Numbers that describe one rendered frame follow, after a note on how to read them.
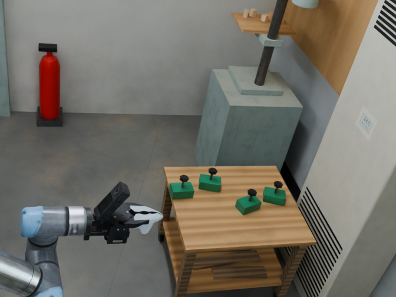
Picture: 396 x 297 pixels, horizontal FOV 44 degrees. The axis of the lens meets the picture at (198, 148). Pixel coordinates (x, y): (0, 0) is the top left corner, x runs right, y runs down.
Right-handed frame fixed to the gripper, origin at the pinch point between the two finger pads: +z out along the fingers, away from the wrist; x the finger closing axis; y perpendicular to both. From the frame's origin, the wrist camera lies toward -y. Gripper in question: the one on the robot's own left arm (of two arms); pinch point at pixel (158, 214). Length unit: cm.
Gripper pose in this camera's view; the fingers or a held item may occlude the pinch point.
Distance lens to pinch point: 135.1
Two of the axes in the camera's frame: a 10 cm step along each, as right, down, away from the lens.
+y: -2.5, 8.4, 4.7
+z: 9.2, 0.4, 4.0
